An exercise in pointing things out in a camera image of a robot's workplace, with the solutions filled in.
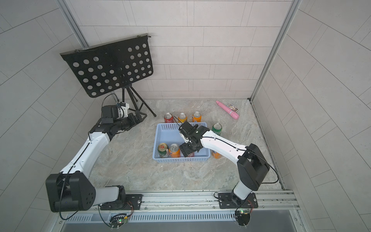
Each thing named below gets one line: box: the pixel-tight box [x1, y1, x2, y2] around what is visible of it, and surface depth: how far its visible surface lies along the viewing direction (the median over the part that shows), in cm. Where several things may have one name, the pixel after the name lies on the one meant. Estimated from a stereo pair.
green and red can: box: [157, 142, 168, 158], surface depth 81 cm
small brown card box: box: [226, 102, 240, 113], surface depth 114 cm
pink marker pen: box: [215, 100, 240, 120], surface depth 110 cm
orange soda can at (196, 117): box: [191, 111, 202, 123], surface depth 96 cm
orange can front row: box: [169, 143, 181, 159], surface depth 81 cm
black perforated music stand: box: [60, 34, 157, 118], surface depth 76 cm
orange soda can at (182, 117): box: [177, 112, 188, 124], surface depth 96 cm
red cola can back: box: [163, 112, 174, 124], surface depth 96 cm
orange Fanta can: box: [212, 150, 223, 160], surface depth 86 cm
